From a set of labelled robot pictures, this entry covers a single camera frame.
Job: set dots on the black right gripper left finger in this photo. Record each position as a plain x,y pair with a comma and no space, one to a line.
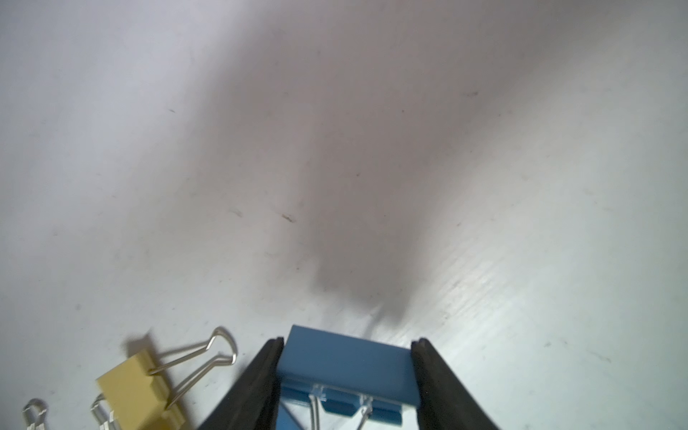
252,403

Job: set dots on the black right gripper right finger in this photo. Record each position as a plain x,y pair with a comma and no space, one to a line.
445,403

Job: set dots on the blue binder clip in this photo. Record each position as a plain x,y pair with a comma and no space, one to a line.
344,375

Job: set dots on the yellow binder clip lower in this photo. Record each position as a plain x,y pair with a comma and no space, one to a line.
136,394

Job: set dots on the yellow binder clip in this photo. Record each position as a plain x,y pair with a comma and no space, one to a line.
35,414
136,394

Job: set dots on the yellow binder clip upper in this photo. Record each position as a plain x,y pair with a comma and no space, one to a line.
35,414

